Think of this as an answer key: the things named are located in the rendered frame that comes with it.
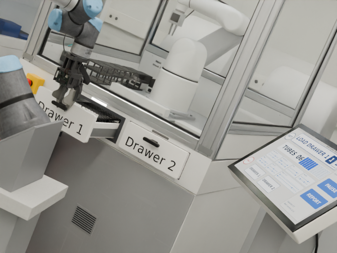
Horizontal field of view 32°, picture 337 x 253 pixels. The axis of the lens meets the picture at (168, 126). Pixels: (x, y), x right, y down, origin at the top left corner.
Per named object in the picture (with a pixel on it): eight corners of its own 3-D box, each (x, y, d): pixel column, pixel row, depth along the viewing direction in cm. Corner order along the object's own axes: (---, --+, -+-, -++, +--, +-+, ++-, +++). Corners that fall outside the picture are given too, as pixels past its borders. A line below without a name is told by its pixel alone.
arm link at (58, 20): (63, -1, 198) (90, 9, 206) (46, 12, 206) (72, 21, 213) (62, 19, 196) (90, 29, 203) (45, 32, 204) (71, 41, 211)
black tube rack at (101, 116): (90, 132, 226) (96, 117, 225) (57, 114, 233) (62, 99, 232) (120, 133, 246) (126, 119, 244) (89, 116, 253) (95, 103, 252)
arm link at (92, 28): (78, 10, 211) (98, 17, 217) (68, 38, 213) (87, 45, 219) (89, 15, 206) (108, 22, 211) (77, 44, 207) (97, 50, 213)
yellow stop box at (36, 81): (31, 94, 248) (37, 78, 246) (20, 87, 251) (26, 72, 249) (39, 95, 252) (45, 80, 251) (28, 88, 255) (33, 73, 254)
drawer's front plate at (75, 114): (84, 143, 215) (95, 116, 213) (29, 111, 227) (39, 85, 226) (87, 143, 217) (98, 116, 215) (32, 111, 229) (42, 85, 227)
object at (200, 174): (196, 195, 217) (211, 159, 214) (9, 87, 260) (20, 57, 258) (273, 180, 301) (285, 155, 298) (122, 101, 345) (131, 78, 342)
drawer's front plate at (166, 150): (176, 179, 219) (188, 153, 217) (117, 146, 231) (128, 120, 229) (178, 179, 220) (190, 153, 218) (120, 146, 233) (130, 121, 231)
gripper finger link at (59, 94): (44, 102, 217) (55, 81, 215) (54, 103, 222) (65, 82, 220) (49, 106, 215) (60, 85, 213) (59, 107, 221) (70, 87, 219)
